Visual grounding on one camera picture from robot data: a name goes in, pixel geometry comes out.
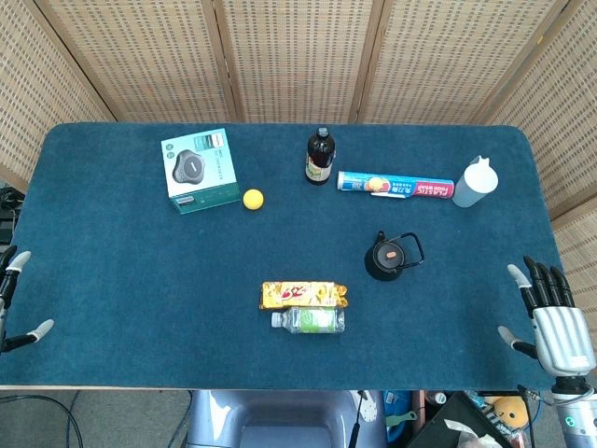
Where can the black box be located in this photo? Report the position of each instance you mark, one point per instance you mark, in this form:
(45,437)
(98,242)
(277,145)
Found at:
(443,424)

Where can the yellow plush toy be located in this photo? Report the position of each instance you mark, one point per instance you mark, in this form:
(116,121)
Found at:
(509,410)

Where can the yellow biscuit pack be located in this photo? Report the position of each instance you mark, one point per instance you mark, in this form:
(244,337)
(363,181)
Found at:
(303,294)

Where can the grey robot torso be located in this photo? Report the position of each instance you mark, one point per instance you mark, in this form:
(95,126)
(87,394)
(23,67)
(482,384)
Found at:
(280,420)

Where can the white translucent squeeze bottle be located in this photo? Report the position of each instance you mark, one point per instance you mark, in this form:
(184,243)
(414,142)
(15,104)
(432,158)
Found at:
(473,184)

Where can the teal white Philips box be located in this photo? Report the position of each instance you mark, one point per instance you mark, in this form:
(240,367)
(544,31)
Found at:
(198,170)

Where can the blue plastic food wrap box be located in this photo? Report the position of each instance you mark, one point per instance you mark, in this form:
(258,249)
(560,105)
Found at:
(396,184)

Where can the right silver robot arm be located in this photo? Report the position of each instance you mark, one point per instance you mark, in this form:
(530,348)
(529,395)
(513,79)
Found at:
(578,415)

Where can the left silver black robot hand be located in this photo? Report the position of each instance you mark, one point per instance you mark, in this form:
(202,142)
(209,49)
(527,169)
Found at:
(5,284)

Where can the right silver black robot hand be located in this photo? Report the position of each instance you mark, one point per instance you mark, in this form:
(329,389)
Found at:
(557,333)

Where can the black teapot lid orange knob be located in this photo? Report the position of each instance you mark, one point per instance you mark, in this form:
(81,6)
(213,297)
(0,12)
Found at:
(388,256)

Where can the clear water bottle green label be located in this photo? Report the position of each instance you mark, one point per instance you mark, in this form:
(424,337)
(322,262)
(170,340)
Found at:
(312,320)

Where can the woven wooden folding screen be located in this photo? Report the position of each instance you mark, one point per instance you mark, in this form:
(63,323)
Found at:
(298,56)

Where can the dark brown drink bottle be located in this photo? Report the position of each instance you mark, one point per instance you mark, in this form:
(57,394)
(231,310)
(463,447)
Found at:
(320,158)

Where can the blue table cloth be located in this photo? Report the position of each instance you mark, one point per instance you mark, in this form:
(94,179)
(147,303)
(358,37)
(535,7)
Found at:
(186,280)

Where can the yellow ball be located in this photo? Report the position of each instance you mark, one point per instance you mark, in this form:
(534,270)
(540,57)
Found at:
(253,199)

